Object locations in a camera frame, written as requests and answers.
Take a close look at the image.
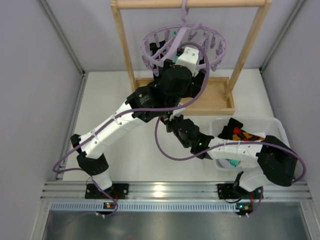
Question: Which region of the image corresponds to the mint green white sock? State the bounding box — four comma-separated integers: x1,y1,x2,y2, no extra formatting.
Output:
171,30,181,63

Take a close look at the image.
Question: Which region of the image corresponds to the black sock grey patch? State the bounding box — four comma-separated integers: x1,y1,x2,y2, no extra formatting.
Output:
149,40,166,56

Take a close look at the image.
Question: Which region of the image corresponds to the mint white sock in basket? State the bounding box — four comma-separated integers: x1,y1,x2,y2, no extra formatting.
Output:
219,159,241,169

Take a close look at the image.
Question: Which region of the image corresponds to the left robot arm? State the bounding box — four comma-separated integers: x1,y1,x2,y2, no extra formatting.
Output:
70,60,209,190

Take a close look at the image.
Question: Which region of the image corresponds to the aluminium mounting rail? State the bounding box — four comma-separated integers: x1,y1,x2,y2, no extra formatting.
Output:
40,181,312,214

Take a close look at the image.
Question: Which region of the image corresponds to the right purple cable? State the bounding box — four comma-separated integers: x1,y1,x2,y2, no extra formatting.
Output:
154,113,307,217

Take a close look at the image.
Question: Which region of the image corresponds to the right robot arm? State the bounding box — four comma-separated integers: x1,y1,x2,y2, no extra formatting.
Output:
160,115,298,197

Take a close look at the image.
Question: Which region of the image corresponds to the wooden hanger rack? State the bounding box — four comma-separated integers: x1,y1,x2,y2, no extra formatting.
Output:
110,0,272,116

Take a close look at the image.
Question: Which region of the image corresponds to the white plastic basket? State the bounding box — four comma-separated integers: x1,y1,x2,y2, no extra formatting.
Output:
209,116,290,173

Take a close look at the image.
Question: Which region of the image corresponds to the purple round clip hanger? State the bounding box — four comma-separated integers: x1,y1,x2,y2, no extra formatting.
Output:
140,0,227,77

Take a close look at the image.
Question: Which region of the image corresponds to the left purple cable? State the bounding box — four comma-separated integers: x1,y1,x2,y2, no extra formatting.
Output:
51,42,211,216

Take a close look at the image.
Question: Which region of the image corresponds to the red yellow argyle sock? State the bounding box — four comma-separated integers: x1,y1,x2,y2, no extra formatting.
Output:
218,118,265,142

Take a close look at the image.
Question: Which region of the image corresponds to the purple cable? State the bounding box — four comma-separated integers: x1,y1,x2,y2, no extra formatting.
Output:
51,42,211,216
154,113,307,217

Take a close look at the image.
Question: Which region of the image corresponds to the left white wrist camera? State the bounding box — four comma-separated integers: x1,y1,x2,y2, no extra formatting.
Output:
175,46,199,76

